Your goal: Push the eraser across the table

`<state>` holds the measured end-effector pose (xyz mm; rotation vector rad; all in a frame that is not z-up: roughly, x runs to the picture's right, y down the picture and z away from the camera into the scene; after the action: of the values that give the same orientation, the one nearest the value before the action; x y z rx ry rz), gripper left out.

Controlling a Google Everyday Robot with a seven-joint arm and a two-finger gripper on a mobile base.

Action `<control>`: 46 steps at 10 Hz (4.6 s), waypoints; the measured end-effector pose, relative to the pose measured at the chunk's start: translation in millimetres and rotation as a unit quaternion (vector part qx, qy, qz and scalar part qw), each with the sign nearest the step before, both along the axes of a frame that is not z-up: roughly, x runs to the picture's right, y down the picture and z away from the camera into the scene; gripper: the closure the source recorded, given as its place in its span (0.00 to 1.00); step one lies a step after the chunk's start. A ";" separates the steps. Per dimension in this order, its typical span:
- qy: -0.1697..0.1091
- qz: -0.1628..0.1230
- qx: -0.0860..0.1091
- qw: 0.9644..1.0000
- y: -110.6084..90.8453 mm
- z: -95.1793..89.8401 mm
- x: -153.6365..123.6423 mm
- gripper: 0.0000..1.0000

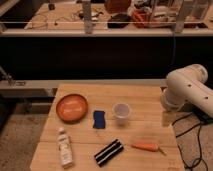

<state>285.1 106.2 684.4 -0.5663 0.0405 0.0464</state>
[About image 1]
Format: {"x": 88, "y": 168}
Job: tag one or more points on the orange carrot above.
{"x": 153, "y": 147}

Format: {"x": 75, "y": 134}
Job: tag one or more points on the black bowl on bench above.
{"x": 118, "y": 21}

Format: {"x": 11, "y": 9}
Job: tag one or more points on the orange box on bench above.
{"x": 141, "y": 20}

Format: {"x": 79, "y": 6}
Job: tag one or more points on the blue sponge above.
{"x": 99, "y": 119}

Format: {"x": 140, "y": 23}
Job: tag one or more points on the white bottle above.
{"x": 66, "y": 157}

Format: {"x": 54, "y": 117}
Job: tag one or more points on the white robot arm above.
{"x": 188, "y": 84}

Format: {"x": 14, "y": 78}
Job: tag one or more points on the clear plastic cup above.
{"x": 121, "y": 112}

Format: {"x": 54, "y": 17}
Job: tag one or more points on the orange plate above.
{"x": 72, "y": 107}

